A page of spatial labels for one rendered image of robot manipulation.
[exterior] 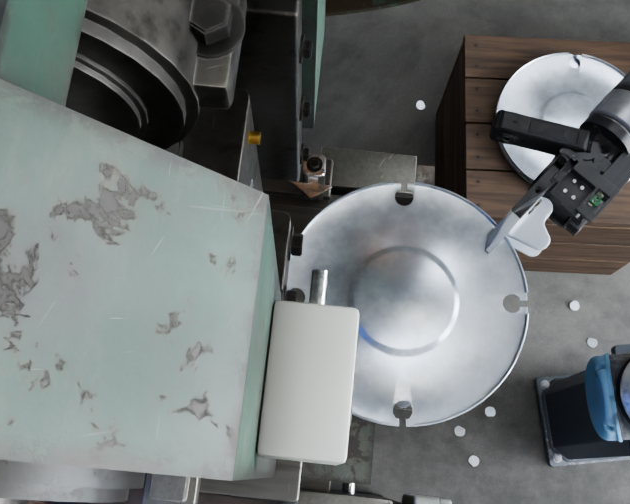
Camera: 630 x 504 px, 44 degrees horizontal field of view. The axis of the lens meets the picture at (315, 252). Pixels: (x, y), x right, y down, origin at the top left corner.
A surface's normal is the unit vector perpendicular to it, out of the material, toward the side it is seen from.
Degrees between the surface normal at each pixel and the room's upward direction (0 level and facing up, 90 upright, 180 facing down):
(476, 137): 0
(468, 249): 4
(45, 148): 45
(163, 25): 62
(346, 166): 0
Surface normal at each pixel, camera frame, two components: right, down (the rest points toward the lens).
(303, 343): 0.01, -0.28
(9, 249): 0.72, -0.12
